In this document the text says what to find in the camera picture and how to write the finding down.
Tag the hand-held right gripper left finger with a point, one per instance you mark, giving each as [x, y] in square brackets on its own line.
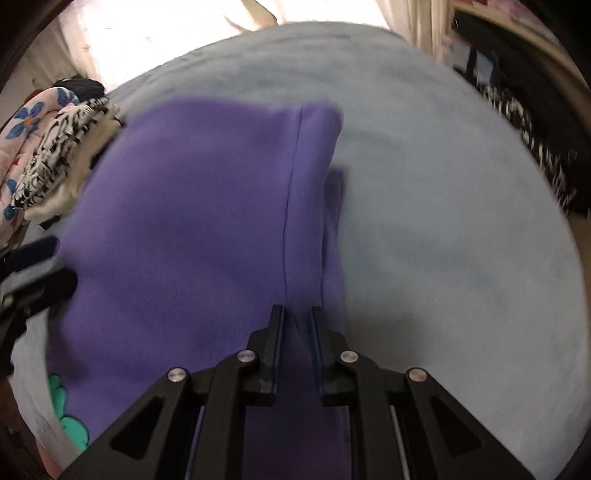
[277, 350]

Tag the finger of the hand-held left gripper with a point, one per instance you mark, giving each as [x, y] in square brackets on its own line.
[46, 288]
[32, 254]

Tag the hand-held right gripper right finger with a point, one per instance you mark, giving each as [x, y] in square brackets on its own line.
[316, 350]

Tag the purple zip hoodie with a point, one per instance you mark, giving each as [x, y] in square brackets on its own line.
[184, 240]

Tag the cream folded garment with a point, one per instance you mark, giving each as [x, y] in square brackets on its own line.
[55, 203]

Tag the black and white printed garment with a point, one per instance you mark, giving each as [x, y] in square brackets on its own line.
[60, 143]

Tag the pink floral quilt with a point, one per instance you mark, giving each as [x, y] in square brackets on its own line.
[23, 124]

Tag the grey bed blanket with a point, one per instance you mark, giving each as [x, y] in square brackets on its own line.
[438, 254]

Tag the black knitted cloth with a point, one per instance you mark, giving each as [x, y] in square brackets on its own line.
[81, 86]

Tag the black and white patterned cloth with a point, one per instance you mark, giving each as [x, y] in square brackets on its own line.
[526, 134]

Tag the white printed box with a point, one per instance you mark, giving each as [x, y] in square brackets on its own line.
[451, 50]

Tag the long black bag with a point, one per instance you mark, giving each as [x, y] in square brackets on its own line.
[545, 106]

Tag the wooden wall shelf unit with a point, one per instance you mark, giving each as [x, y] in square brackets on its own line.
[554, 50]

